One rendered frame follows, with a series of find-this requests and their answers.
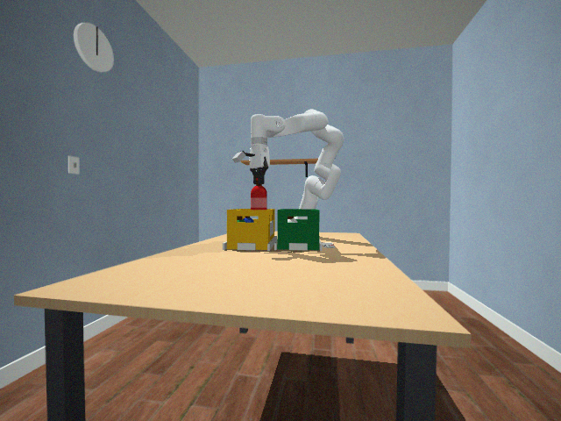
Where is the red bottle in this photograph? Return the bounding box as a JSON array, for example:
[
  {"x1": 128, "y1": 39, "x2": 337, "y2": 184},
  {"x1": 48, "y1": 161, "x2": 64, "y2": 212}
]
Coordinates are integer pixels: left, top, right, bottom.
[{"x1": 251, "y1": 178, "x2": 267, "y2": 210}]

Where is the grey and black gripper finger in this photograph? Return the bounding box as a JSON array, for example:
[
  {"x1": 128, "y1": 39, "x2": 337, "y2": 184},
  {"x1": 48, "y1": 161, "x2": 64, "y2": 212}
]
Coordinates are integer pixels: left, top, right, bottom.
[
  {"x1": 250, "y1": 168, "x2": 259, "y2": 184},
  {"x1": 258, "y1": 157, "x2": 268, "y2": 184}
]

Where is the green plastic bottle crate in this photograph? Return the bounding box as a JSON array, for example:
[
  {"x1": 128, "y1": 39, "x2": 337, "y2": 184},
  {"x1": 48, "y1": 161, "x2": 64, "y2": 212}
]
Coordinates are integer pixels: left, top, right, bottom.
[{"x1": 277, "y1": 209, "x2": 320, "y2": 250}]

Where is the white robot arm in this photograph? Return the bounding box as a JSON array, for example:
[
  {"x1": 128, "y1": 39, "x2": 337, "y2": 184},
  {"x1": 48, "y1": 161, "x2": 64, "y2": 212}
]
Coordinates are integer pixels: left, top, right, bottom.
[{"x1": 251, "y1": 110, "x2": 344, "y2": 209}]

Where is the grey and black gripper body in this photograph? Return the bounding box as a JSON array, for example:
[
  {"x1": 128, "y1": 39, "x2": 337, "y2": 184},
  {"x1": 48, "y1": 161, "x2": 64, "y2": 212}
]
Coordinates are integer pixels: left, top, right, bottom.
[{"x1": 250, "y1": 144, "x2": 270, "y2": 168}]

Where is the yellow crate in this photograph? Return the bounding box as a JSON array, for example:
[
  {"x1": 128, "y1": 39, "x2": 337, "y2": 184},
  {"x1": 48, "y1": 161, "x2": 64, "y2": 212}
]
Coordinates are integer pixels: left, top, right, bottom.
[{"x1": 227, "y1": 209, "x2": 275, "y2": 250}]

